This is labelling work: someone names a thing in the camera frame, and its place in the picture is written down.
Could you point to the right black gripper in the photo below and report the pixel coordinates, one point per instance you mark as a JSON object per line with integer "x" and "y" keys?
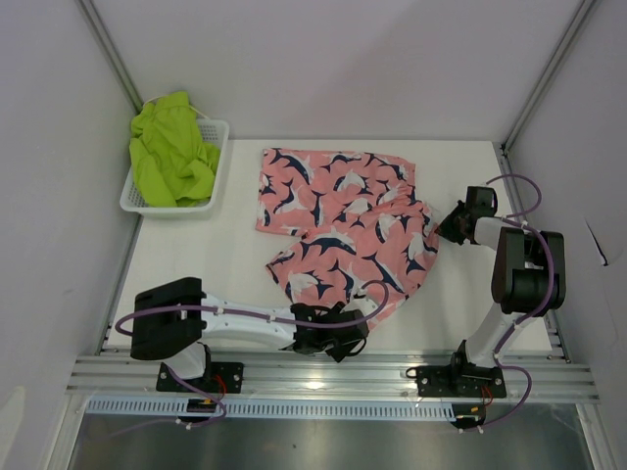
{"x": 444, "y": 228}

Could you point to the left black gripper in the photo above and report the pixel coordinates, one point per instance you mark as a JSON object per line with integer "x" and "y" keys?
{"x": 340, "y": 352}

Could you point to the pink shark print shorts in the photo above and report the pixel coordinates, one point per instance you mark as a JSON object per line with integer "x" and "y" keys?
{"x": 357, "y": 222}

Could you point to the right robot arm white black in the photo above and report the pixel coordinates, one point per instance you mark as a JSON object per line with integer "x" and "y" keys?
{"x": 528, "y": 280}

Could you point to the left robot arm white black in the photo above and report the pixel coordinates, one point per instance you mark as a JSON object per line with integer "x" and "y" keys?
{"x": 183, "y": 321}

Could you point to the lime green shorts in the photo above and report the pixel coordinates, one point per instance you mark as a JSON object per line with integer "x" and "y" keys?
{"x": 172, "y": 165}

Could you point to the aluminium mounting rail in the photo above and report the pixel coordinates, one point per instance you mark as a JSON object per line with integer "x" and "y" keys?
{"x": 368, "y": 376}

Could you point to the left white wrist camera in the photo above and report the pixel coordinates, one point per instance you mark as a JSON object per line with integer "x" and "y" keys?
{"x": 363, "y": 307}

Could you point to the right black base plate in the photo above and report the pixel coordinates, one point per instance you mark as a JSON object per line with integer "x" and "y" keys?
{"x": 448, "y": 381}

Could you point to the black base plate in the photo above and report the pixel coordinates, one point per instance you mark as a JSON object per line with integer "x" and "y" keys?
{"x": 220, "y": 378}
{"x": 448, "y": 381}

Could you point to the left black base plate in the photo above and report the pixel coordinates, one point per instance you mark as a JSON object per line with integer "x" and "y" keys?
{"x": 220, "y": 378}

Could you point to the white slotted cable duct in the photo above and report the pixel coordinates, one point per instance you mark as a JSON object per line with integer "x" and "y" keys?
{"x": 275, "y": 408}

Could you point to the right aluminium frame post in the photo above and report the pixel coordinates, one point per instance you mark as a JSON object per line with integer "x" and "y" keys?
{"x": 560, "y": 53}

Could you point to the aluminium frame post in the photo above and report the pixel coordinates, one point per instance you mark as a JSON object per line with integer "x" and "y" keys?
{"x": 560, "y": 53}
{"x": 110, "y": 51}

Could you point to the left aluminium frame post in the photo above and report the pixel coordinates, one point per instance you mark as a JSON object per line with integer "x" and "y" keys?
{"x": 110, "y": 51}

